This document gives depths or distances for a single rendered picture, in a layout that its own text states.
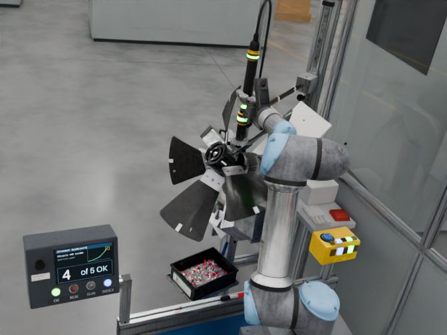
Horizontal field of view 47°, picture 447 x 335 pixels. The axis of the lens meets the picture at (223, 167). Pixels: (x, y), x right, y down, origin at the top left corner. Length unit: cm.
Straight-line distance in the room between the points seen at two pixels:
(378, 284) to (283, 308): 119
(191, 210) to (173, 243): 145
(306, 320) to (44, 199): 284
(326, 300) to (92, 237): 69
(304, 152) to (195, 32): 637
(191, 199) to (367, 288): 101
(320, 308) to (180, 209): 91
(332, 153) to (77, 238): 77
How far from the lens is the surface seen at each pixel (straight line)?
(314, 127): 229
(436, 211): 224
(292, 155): 135
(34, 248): 156
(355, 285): 274
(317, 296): 147
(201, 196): 215
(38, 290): 161
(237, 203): 196
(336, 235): 207
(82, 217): 381
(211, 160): 214
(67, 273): 160
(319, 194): 259
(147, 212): 386
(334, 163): 138
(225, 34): 777
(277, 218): 139
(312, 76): 253
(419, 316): 244
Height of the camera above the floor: 223
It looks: 29 degrees down
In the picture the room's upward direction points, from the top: 8 degrees clockwise
